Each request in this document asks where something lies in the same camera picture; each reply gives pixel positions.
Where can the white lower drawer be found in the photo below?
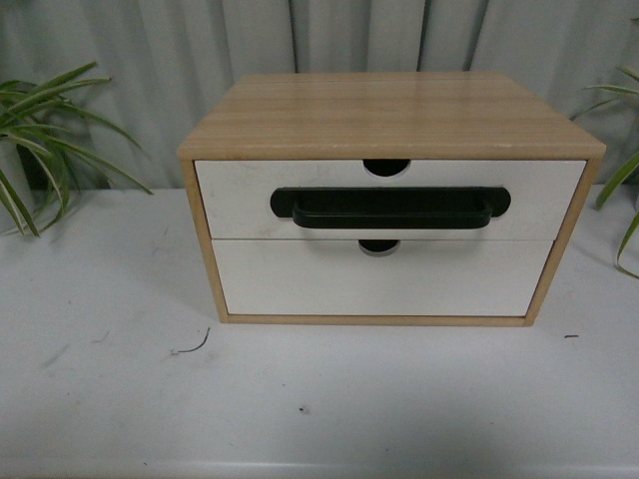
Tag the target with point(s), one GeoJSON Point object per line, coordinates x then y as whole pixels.
{"type": "Point", "coordinates": [419, 277]}

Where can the white drawer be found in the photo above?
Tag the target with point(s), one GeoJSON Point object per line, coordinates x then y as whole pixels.
{"type": "Point", "coordinates": [237, 195]}
{"type": "Point", "coordinates": [419, 277]}

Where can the white upper drawer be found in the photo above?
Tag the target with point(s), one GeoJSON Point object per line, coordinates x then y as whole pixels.
{"type": "Point", "coordinates": [237, 195]}

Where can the light wooden drawer cabinet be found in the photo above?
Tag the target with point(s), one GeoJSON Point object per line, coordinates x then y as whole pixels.
{"type": "Point", "coordinates": [386, 120]}

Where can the small dark twig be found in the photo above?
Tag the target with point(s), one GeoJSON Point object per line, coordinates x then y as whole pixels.
{"type": "Point", "coordinates": [201, 344]}

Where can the green plant on left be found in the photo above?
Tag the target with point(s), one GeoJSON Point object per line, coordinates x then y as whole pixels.
{"type": "Point", "coordinates": [34, 120]}

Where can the green plant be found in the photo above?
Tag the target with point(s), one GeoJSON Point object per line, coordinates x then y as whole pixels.
{"type": "Point", "coordinates": [627, 169]}
{"type": "Point", "coordinates": [34, 120]}

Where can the green plant on right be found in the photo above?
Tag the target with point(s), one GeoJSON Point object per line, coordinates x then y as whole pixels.
{"type": "Point", "coordinates": [627, 169]}

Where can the black drawer handle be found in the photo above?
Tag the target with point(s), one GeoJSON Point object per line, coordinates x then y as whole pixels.
{"type": "Point", "coordinates": [423, 208]}

